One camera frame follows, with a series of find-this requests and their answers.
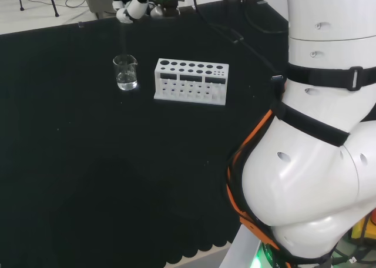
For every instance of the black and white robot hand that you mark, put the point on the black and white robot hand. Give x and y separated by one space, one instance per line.
133 8

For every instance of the clear glass rod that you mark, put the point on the clear glass rod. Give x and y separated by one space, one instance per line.
124 40

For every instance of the small clear glass beaker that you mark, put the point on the small clear glass beaker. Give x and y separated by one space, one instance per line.
126 74

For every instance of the white test tube rack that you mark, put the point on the white test tube rack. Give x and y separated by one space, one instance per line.
191 96

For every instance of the clear tape piece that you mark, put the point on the clear tape piece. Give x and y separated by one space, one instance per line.
80 24

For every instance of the thin black tripod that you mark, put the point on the thin black tripod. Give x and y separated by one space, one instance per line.
54 3

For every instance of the black bench cloth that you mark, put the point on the black bench cloth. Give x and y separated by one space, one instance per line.
117 162

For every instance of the yellow stop button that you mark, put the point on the yellow stop button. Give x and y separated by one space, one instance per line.
359 228

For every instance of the grey metal base plate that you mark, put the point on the grey metal base plate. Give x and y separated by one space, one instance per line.
238 247

